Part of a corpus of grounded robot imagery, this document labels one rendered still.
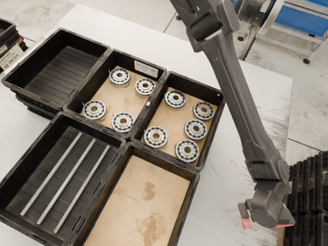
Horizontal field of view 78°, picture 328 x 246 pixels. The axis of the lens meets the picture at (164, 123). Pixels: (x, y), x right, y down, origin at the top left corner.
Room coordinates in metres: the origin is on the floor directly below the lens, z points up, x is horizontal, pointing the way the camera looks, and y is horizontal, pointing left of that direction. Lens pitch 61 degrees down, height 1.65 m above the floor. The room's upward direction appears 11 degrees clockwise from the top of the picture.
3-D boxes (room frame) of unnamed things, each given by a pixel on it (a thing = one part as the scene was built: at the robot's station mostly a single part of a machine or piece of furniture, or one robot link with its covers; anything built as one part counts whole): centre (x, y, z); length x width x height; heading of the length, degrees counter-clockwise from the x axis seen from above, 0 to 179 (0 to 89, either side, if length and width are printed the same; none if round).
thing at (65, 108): (0.52, 0.22, 0.92); 0.40 x 0.30 x 0.02; 166
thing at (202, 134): (0.43, -0.14, 0.86); 0.10 x 0.10 x 0.01
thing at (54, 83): (0.59, 0.51, 0.87); 0.40 x 0.30 x 0.11; 166
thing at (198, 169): (0.45, -0.07, 0.92); 0.40 x 0.30 x 0.02; 166
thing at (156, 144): (0.36, 0.02, 0.86); 0.10 x 0.10 x 0.01
